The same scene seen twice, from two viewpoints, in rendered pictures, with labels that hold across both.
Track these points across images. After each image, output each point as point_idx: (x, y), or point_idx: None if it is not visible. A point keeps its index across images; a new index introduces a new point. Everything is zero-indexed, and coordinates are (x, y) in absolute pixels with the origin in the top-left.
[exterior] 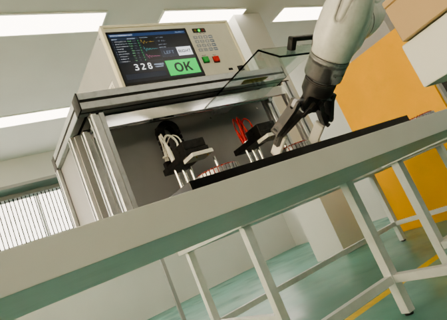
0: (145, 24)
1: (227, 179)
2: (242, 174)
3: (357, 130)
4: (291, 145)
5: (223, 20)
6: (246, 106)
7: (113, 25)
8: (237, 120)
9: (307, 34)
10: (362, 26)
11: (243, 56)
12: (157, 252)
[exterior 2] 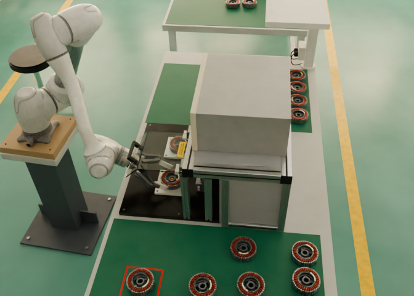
0: (199, 69)
1: (139, 130)
2: (138, 133)
3: (129, 180)
4: (166, 173)
5: (190, 111)
6: None
7: (202, 57)
8: None
9: (130, 150)
10: None
11: (191, 139)
12: None
